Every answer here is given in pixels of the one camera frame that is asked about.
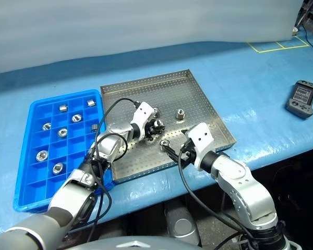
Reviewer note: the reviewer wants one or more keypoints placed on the metal nut in metal tray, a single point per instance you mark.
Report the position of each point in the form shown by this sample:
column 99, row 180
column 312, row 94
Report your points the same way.
column 180, row 114

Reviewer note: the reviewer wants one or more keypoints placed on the metal roller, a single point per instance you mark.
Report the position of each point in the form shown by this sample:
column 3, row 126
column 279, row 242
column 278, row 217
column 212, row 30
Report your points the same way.
column 157, row 111
column 42, row 155
column 93, row 127
column 91, row 103
column 161, row 142
column 77, row 118
column 63, row 107
column 62, row 132
column 46, row 126
column 58, row 168

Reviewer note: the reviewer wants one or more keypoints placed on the perforated steel tray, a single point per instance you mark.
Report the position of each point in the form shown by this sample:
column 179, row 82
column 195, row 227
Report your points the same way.
column 151, row 93

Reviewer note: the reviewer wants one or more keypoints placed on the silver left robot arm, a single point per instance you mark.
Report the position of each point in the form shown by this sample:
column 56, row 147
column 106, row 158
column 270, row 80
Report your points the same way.
column 65, row 192

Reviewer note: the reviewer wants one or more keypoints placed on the blue plastic compartment tray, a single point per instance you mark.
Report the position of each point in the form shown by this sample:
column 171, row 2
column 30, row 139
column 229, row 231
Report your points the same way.
column 28, row 166

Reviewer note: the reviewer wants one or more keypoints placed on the gray robot torso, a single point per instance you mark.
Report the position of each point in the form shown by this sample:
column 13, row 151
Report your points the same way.
column 135, row 243

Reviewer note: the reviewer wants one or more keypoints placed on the gray handheld controller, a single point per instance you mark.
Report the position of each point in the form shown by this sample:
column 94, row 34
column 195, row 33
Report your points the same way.
column 302, row 100

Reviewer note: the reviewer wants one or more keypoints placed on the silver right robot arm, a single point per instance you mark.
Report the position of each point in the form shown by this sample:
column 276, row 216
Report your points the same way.
column 250, row 187

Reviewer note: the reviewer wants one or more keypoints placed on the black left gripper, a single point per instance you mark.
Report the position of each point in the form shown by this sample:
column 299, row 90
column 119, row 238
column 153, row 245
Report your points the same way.
column 149, row 127

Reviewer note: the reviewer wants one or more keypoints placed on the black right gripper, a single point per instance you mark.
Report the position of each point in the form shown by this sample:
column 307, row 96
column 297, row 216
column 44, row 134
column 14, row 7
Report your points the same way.
column 188, row 153

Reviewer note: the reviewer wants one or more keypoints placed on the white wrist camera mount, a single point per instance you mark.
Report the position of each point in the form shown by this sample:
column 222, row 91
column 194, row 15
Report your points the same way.
column 143, row 112
column 202, row 136

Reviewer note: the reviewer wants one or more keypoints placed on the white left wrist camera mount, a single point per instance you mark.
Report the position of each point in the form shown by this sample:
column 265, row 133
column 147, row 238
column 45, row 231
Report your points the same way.
column 143, row 112

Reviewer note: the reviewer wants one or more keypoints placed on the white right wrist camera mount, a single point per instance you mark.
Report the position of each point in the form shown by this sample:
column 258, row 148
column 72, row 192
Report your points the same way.
column 202, row 136

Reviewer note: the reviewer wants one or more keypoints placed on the gray rounded shape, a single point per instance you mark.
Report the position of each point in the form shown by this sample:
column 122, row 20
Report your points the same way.
column 181, row 224

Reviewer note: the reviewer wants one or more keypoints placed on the blue plastic table cover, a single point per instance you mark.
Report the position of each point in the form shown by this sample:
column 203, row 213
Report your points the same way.
column 250, row 86

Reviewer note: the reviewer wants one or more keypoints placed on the small white object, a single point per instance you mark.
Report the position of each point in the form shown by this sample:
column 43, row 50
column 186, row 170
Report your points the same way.
column 294, row 31

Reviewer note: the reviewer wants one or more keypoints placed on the white backdrop sheet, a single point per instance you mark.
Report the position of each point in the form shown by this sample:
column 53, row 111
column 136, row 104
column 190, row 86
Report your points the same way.
column 120, row 26

